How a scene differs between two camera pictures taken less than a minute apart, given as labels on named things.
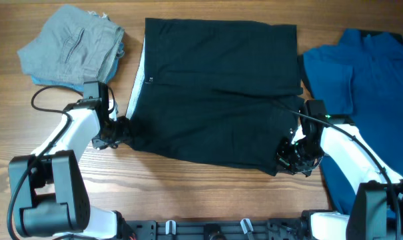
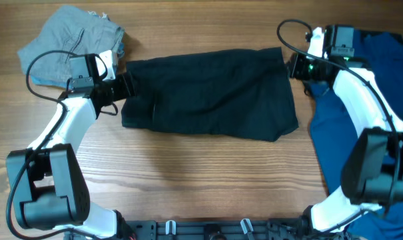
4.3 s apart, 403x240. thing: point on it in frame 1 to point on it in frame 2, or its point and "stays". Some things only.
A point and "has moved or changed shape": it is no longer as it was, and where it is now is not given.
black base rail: x=288 y=229 stays
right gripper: x=282 y=157 to x=296 y=71
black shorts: x=221 y=92 has moved or changed shape
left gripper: x=125 y=134 to x=125 y=91
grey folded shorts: x=73 y=46 stays
